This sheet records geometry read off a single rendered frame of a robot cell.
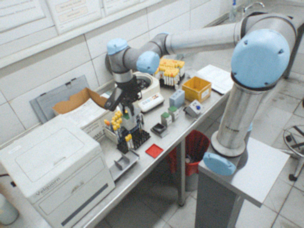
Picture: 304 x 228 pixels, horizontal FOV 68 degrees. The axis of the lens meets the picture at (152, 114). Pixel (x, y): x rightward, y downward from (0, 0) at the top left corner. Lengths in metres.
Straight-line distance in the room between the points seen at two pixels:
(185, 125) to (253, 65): 0.78
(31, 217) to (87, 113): 0.59
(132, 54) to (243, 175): 0.67
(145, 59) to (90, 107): 0.73
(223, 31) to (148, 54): 0.24
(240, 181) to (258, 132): 1.58
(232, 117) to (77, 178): 0.57
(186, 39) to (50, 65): 0.82
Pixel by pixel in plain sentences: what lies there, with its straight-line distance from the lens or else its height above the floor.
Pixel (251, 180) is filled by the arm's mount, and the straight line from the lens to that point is 1.05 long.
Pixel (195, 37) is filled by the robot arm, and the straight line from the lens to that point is 0.78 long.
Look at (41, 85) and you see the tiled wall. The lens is 1.39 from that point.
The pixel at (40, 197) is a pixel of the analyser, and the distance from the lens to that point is 0.84.
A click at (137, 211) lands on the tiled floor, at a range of 1.98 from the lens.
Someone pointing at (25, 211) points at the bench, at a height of 0.87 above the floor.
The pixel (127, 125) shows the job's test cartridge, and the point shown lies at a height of 1.08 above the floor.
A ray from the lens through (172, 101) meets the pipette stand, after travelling 1.31.
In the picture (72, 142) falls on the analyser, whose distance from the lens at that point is 0.88.
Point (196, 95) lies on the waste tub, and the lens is 1.38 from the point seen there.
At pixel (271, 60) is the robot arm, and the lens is 0.56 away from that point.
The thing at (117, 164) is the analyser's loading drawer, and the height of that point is 0.94.
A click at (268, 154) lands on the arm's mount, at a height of 0.92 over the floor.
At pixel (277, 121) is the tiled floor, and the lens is 2.78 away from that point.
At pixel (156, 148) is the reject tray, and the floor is 0.88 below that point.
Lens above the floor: 1.77
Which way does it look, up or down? 41 degrees down
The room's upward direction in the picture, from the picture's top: 7 degrees counter-clockwise
